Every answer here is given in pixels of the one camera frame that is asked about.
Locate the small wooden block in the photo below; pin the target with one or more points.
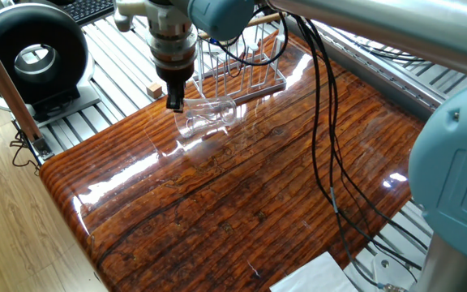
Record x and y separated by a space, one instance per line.
155 90

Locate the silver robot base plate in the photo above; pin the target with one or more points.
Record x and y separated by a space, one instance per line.
387 267

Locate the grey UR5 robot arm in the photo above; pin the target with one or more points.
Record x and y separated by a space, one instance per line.
452 170

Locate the glossy wood-grain board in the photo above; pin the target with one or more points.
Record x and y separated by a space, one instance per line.
237 190

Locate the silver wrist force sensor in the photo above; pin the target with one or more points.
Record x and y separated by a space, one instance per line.
172 44

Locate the aluminium frame post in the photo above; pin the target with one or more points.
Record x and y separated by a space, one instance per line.
2 81

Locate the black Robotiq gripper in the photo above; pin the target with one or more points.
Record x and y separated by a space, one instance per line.
176 75

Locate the black keyboard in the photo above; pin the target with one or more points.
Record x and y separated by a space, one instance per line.
87 10

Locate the white paper sheet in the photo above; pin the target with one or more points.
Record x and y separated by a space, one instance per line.
310 276

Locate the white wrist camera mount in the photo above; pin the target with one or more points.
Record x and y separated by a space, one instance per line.
152 12

